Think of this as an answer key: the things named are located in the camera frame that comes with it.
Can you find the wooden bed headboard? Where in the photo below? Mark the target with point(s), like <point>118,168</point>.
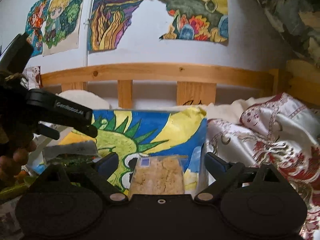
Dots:
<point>195,83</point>

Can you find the anime girl drawing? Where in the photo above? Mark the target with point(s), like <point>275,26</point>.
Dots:
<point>61,32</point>

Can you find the white pillow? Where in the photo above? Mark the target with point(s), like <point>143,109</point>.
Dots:
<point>86,99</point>

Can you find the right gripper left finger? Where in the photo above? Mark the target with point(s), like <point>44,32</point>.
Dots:
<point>94,176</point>

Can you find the blue orange character drawing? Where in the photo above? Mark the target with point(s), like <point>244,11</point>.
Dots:
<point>35,20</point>

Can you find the green hill landscape drawing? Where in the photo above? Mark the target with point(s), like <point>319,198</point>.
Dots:
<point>198,20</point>

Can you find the white wall pipe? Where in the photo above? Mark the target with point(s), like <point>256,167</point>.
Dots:
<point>88,4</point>

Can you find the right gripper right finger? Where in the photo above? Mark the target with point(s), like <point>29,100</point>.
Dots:
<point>228,177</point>

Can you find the floral curtain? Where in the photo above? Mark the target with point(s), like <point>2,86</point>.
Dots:
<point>297,21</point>

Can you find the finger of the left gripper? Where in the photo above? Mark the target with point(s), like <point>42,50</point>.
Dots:
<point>88,130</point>
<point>42,129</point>

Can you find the green and white snack packet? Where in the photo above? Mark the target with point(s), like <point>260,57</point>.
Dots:
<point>70,154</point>

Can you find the floral satin bedspread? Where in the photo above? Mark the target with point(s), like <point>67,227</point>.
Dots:
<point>280,130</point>

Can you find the grey tray with dragon painting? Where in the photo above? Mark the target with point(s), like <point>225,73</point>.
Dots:
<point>130,133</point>

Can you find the clear bag of beige crisps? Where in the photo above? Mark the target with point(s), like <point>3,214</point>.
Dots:
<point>158,175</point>

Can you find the purple swirl seaweed drawing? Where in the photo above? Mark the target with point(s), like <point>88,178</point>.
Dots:
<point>108,23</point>

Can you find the person's left hand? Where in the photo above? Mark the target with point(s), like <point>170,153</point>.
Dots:
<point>15,151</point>

